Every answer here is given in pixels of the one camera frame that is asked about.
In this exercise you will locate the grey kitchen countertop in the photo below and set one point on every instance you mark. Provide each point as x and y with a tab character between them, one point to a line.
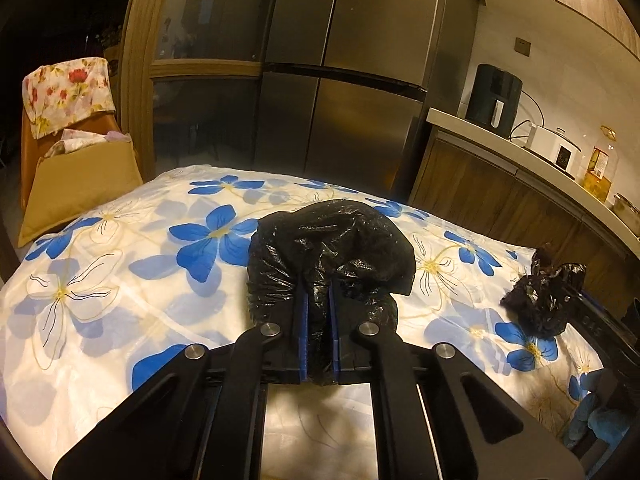
480	132

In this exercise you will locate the wooden base cabinets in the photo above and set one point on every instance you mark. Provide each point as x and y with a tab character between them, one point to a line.
475	185

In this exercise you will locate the blue cloth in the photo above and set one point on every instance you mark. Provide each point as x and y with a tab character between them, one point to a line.
607	420

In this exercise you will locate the pale floral cloth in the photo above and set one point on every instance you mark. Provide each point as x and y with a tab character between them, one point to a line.
80	141

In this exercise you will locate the black air fryer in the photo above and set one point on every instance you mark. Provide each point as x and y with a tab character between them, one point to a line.
492	100

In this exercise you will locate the cardboard box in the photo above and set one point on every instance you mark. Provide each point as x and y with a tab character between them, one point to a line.
80	190

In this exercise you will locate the cooking oil bottle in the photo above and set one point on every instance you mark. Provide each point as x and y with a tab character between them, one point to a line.
600	170

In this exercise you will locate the floral chair cover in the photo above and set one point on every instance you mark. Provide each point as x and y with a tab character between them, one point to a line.
65	92

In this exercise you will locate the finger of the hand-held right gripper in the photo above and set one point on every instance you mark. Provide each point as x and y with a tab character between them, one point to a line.
575	294

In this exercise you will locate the blue floral tablecloth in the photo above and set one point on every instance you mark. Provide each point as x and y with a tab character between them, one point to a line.
150	310

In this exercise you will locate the orange chair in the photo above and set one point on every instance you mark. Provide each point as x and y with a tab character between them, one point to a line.
30	160

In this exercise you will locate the white electric cooker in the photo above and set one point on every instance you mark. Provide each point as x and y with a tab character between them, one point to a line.
555	152

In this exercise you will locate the steel refrigerator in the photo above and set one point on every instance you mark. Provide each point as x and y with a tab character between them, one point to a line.
350	60

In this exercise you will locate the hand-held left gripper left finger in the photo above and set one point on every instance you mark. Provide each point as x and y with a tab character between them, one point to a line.
302	335

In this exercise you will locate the black plastic bag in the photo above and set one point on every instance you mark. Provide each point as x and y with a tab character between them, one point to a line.
535	305
325	250

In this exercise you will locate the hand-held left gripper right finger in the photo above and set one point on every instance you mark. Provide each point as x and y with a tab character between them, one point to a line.
335	335

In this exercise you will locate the wooden glass door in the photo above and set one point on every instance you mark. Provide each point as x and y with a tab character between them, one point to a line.
200	67

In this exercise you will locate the wall socket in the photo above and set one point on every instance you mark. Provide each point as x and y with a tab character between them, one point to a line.
522	46

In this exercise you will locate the steel bowl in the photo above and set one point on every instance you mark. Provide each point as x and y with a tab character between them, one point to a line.
627	212

